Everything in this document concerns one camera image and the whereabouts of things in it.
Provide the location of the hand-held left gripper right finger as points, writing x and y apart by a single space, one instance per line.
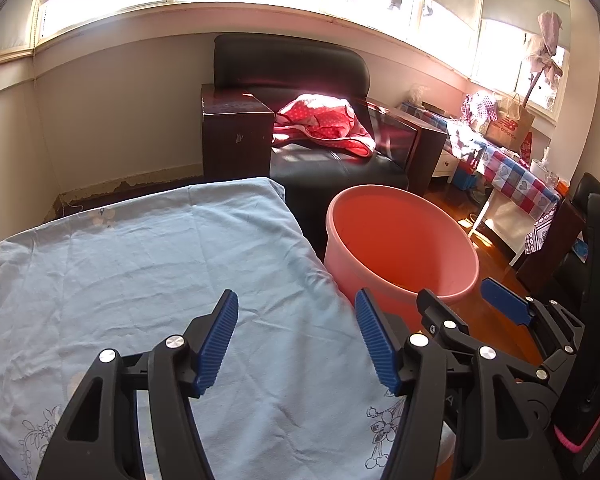
377 340

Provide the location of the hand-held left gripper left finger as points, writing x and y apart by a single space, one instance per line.
217 340

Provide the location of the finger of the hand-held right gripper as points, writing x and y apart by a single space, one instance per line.
505 300
442 320

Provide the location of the pink plastic bucket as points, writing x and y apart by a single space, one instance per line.
400 230

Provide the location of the dark wooden cabinet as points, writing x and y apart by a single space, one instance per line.
545 250

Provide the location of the white table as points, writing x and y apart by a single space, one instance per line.
480 215

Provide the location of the light blue floral cloth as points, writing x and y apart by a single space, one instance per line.
155 270

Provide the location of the checkered tablecloth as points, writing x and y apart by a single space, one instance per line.
510 170

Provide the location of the brown paper bag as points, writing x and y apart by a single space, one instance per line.
510 127

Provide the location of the red gingham cloth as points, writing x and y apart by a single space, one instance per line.
480 107

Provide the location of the red polka dot cloth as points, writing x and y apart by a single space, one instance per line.
325 120

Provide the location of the pale pink hanging cloth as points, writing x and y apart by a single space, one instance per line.
545 45

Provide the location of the black armchair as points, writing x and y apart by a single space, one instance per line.
290 65

